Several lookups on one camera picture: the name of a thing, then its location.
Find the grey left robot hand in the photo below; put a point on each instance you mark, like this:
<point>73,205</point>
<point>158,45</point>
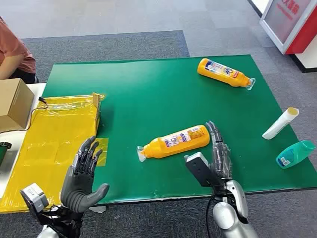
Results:
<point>78,188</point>

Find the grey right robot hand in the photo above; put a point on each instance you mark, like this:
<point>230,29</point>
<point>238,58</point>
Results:
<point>220,156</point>

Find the orange bottle with clear cap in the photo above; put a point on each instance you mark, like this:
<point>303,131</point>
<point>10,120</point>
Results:
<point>224,73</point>
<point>176,142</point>

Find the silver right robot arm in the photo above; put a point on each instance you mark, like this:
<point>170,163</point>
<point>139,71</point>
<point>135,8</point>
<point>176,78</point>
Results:
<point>231,210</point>

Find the white tube bottle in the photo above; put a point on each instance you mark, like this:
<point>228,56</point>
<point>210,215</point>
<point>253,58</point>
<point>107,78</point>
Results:
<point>279,123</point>

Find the teal bottle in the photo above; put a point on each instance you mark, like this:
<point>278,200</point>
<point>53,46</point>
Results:
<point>294,153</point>

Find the yellow plastic-wrapped box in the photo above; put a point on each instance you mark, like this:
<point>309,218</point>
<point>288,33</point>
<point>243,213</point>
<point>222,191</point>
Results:
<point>49,148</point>

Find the white side table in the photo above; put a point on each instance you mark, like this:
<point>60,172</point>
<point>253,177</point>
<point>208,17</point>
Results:
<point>14,141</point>

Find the dark green round object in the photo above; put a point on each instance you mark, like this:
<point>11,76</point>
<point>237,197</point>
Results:
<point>4,152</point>

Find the green table mat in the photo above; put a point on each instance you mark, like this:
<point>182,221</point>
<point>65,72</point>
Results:
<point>153,98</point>

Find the brown cardboard box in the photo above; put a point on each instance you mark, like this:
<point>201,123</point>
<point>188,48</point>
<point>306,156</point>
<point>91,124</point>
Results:
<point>13,103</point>

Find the person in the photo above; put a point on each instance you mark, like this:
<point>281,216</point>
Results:
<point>14,54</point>

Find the red and white sign stand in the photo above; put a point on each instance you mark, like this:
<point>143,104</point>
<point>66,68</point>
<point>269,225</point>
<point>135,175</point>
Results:
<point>292,23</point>

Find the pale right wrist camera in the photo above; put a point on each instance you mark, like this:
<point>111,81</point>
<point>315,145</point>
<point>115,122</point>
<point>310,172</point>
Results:
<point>200,169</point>

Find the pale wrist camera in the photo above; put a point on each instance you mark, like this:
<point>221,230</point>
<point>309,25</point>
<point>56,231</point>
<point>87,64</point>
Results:
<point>200,169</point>
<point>35,198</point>

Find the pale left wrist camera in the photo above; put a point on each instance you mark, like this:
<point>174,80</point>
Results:
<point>35,198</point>

